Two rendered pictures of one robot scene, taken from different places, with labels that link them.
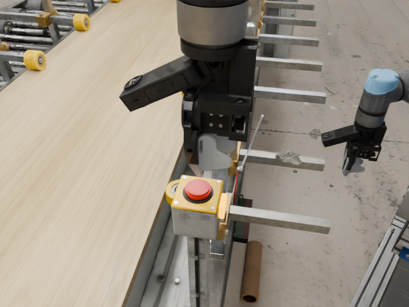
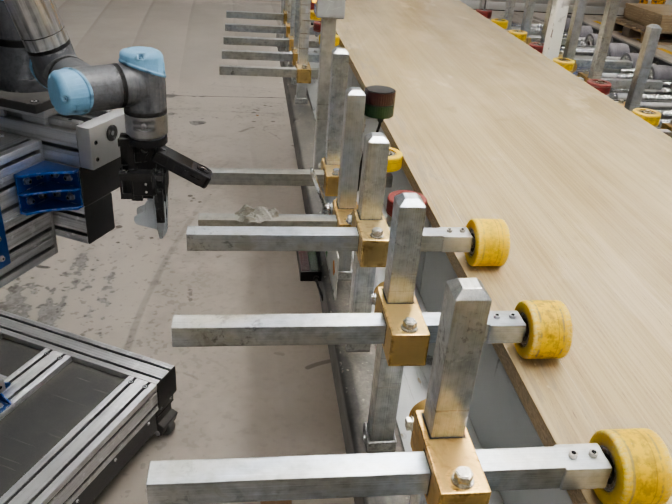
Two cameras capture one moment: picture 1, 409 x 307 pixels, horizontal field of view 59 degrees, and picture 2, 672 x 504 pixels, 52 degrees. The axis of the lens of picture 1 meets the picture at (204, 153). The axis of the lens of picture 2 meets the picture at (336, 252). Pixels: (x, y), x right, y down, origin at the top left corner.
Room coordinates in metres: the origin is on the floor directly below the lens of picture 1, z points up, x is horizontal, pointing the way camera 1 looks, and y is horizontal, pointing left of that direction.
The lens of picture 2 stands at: (2.11, -0.53, 1.47)
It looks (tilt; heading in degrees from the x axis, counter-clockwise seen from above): 29 degrees down; 161
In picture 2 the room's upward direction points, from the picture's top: 4 degrees clockwise
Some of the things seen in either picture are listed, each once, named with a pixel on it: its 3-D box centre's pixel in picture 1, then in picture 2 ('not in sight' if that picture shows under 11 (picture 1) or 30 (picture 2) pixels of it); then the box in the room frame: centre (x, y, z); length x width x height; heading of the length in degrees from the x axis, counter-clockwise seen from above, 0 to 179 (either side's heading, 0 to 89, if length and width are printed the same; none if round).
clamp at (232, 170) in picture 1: (230, 157); (348, 220); (0.92, -0.09, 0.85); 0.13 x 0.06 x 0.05; 169
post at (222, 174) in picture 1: (218, 209); (333, 151); (0.65, -0.04, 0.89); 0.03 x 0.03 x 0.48; 79
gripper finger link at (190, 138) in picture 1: (193, 133); not in sight; (0.37, 0.01, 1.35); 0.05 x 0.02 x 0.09; 169
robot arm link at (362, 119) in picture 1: (369, 115); (146, 124); (0.87, -0.47, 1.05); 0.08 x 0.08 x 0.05
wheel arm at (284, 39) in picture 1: (263, 38); (402, 471); (1.66, -0.28, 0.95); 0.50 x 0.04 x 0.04; 79
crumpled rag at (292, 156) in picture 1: (289, 154); (256, 211); (0.90, -0.27, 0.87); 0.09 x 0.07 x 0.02; 79
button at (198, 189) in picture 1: (198, 190); not in sight; (0.40, 0.01, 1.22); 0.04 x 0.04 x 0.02
